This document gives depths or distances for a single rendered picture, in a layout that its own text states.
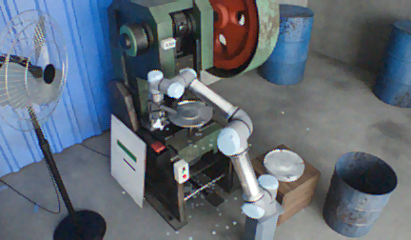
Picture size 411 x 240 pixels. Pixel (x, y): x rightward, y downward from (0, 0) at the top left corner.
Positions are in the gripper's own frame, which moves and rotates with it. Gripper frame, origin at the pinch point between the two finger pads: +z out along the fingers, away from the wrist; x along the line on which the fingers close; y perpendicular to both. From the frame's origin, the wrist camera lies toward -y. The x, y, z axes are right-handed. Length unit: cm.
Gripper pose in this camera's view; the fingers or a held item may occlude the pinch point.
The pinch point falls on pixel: (162, 127)
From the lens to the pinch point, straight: 183.2
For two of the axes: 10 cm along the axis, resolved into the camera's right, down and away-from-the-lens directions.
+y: -9.4, 1.7, -2.8
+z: -0.4, 8.0, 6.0
